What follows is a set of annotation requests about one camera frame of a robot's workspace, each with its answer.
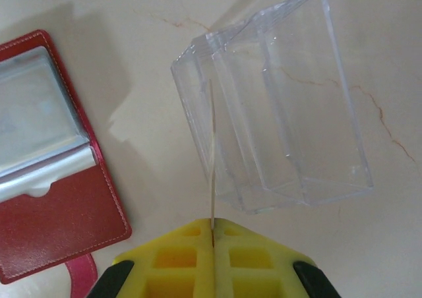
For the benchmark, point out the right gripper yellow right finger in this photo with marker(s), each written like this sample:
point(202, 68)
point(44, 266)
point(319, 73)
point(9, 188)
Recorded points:
point(280, 252)

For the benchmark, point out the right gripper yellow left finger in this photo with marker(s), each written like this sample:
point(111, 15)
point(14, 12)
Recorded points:
point(145, 250)

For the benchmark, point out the red-framed clear bag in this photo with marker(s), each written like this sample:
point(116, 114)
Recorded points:
point(66, 219)

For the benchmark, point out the small wooden block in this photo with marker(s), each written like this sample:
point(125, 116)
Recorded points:
point(212, 192)

